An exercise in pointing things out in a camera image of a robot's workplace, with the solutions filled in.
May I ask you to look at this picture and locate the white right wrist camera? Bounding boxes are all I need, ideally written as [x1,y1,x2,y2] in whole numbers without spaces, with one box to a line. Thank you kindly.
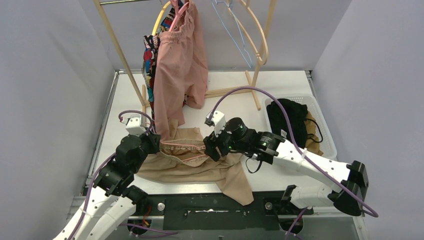
[204,110,227,137]

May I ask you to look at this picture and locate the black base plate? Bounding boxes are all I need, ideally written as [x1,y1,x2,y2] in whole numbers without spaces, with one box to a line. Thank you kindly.
[126,191,302,231]

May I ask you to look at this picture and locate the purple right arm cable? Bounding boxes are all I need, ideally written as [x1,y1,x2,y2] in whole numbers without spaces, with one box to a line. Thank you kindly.
[210,86,380,240]

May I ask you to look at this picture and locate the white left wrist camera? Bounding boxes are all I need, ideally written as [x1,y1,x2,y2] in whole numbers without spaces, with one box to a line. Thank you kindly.
[120,114,147,136]

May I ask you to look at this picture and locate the wooden clothes rack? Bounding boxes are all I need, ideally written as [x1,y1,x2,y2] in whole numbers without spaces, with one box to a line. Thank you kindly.
[93,0,277,112]

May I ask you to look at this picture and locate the beige wooden hanger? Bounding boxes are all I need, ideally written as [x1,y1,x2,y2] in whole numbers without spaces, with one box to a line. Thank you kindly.
[226,0,270,66]

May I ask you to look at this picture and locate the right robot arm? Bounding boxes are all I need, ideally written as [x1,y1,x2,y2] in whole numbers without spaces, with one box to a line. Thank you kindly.
[203,112,369,216]

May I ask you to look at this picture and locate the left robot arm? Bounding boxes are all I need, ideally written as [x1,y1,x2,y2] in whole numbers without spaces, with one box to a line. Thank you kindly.
[55,133,161,240]

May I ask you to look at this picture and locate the beige shorts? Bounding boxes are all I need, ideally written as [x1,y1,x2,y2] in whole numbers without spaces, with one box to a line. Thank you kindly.
[137,119,254,206]

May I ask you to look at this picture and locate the colourful comic print shorts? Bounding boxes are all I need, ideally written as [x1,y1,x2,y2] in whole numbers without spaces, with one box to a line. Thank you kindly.
[142,5,175,111]

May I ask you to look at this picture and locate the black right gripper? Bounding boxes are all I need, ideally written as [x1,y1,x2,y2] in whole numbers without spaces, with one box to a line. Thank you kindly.
[204,121,248,161]

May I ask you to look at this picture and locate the yellow hanger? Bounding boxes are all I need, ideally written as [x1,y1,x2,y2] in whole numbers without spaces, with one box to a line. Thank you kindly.
[151,1,172,36]

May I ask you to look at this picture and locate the blue hanger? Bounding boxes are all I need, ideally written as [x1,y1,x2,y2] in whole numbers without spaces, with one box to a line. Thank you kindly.
[210,0,253,69]

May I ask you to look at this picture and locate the pink shorts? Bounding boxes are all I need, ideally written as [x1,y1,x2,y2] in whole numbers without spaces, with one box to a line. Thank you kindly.
[153,0,209,140]

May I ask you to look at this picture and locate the black shorts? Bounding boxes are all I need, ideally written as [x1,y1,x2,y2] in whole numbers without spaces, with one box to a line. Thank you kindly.
[266,98,308,148]

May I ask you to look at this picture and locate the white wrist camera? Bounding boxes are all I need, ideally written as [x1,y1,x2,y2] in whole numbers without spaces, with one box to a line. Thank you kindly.
[120,114,147,136]
[204,110,227,137]

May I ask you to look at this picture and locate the white plastic basket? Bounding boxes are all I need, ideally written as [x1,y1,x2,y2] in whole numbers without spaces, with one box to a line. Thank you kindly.
[275,93,337,160]

